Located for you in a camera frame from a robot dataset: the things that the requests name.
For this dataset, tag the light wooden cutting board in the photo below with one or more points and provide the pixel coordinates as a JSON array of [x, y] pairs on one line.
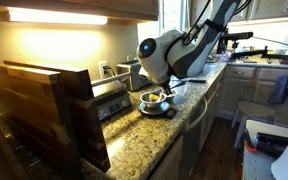
[[34, 103]]

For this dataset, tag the stainless steel toaster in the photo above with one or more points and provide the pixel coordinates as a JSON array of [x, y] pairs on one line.
[[134, 82]]

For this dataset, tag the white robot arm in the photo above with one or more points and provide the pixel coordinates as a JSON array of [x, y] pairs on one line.
[[183, 54]]

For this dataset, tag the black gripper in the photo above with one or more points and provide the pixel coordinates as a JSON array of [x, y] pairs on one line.
[[165, 86]]

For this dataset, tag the empty silver bowl on scale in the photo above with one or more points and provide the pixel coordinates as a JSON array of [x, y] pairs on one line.
[[145, 100]]

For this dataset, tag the blue hanging towel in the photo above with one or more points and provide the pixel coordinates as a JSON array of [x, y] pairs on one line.
[[278, 93]]

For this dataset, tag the black kitchen scale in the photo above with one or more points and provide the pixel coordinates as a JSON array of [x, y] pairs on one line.
[[164, 109]]

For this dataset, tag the white wall outlet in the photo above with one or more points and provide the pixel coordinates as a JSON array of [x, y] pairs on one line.
[[101, 66]]

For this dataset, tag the white round stool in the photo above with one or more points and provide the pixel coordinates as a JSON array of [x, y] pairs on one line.
[[250, 110]]

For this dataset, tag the dark wooden cutting board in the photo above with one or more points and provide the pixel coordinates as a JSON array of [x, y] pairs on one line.
[[83, 110]]

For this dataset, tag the stainless dishwasher handle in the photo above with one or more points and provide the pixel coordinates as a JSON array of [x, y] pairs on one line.
[[197, 116]]

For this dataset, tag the silver bowl with yellow contents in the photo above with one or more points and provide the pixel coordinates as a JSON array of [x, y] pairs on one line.
[[171, 95]]

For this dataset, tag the yellow powder contents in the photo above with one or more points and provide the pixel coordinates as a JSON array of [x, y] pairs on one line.
[[153, 97]]

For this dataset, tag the under-cabinet light strip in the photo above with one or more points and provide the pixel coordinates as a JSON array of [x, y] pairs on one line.
[[47, 16]]

